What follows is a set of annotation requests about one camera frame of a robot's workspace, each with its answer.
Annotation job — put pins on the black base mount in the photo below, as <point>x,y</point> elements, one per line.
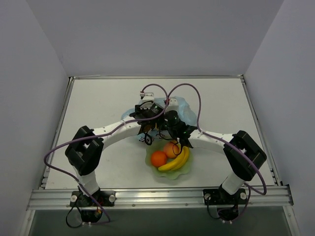
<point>104,198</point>
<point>219,197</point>

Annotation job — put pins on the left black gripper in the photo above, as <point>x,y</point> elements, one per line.
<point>149,127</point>

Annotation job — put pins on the aluminium front rail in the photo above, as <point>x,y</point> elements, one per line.
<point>59,199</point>

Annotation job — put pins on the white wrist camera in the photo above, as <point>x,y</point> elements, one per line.
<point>173,105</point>
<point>146,95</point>

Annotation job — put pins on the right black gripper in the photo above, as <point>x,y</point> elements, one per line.
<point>182,137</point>

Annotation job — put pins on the light blue plastic bag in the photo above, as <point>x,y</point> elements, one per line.
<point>185,114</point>

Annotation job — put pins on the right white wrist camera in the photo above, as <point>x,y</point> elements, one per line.
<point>173,105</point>

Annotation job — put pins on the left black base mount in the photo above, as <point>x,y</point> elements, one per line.
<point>104,198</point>

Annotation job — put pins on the orange fake fruit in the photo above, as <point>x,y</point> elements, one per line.
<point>158,158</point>

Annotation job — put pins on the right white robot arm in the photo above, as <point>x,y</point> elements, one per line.
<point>244,155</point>

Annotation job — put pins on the fake peach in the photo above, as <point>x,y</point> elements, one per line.
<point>171,150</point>

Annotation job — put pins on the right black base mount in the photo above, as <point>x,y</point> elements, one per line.
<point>219,197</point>

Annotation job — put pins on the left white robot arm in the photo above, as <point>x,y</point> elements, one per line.
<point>84,155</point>

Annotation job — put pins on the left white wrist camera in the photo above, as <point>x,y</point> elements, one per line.
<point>146,95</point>

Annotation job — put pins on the green scalloped bowl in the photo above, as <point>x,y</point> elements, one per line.
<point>169,174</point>

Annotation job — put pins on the yellow fake banana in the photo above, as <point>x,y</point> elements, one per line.
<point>177,162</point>

